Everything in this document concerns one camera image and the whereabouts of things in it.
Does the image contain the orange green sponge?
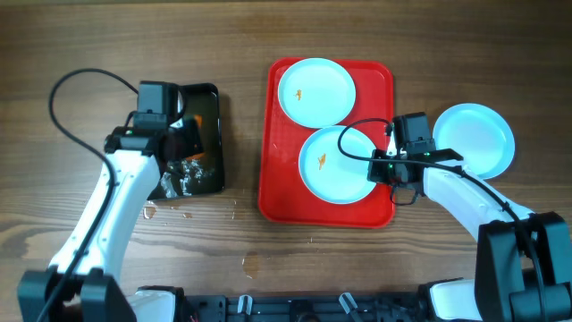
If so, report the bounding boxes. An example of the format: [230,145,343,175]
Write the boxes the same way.
[186,114,205,160]

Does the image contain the black cable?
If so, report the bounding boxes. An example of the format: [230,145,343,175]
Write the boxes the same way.
[35,68,140,322]
[337,117,549,322]

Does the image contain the light blue plate top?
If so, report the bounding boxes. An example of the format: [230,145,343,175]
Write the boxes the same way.
[277,58,357,129]

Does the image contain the light blue plate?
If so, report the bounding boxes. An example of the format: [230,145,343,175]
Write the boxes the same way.
[277,58,357,129]
[433,103,516,180]
[299,125,375,205]

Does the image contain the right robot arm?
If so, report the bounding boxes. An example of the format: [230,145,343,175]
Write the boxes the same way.
[368,113,571,321]

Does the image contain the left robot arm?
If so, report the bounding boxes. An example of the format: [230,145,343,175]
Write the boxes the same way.
[18,81,202,321]

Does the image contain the left black cable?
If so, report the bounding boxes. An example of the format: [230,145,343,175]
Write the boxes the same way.
[35,68,140,322]

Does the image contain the black water tray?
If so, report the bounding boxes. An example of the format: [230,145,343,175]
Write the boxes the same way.
[148,83,225,201]

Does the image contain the right black cable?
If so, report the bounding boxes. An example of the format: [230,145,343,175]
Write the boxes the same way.
[337,117,549,322]

